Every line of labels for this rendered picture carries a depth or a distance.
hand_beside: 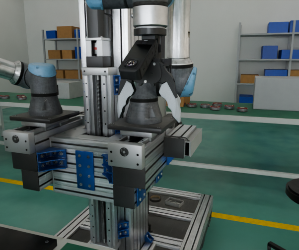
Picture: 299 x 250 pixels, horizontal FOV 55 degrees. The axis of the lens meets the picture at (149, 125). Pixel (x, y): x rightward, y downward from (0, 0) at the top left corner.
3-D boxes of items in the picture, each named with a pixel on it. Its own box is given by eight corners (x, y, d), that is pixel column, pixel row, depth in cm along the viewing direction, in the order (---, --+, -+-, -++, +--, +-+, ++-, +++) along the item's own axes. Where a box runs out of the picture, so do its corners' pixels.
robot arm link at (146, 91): (133, 94, 124) (132, 62, 121) (164, 95, 122) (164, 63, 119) (125, 98, 113) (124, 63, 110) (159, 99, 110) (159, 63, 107)
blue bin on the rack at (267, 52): (260, 58, 628) (261, 46, 622) (274, 58, 620) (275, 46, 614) (261, 58, 589) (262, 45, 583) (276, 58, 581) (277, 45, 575)
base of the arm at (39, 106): (43, 109, 146) (41, 90, 143) (69, 111, 141) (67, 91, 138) (21, 115, 132) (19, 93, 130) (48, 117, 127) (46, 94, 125)
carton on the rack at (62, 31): (66, 39, 767) (65, 28, 761) (80, 39, 756) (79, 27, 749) (57, 38, 730) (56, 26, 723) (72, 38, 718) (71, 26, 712)
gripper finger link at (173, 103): (194, 112, 66) (173, 78, 66) (188, 117, 61) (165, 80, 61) (183, 118, 68) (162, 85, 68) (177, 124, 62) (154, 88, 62)
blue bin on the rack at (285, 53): (277, 58, 617) (278, 50, 613) (296, 58, 607) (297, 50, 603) (280, 58, 577) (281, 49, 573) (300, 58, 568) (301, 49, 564)
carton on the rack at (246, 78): (240, 81, 651) (241, 74, 647) (257, 82, 640) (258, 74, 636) (240, 83, 614) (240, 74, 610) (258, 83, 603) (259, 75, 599)
